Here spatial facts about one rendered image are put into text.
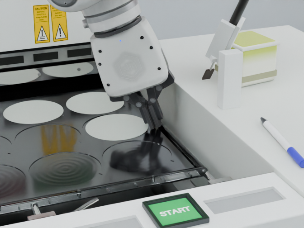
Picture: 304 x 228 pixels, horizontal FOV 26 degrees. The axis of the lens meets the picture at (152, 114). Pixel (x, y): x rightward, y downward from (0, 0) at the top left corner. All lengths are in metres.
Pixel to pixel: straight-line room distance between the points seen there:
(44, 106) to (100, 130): 0.14
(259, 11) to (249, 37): 2.07
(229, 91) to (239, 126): 0.07
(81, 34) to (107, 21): 0.27
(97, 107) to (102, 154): 0.18
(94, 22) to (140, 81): 0.11
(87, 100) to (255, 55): 0.32
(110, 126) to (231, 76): 0.23
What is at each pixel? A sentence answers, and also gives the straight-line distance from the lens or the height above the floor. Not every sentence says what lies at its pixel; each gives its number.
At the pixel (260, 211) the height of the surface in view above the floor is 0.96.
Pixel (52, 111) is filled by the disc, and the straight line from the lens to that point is 1.13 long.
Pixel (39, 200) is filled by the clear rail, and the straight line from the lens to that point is 0.87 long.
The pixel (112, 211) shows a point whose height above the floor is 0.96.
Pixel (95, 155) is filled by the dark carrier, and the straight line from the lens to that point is 0.97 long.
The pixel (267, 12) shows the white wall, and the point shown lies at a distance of 3.17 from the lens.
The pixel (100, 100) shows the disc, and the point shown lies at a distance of 1.17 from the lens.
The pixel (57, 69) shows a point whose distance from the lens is 1.22.
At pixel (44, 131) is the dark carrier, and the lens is 1.06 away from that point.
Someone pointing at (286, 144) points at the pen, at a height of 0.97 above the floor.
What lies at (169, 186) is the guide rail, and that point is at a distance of 0.99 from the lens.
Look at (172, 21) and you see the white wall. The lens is 2.95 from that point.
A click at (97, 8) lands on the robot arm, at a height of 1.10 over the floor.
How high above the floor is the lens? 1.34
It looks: 24 degrees down
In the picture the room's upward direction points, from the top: straight up
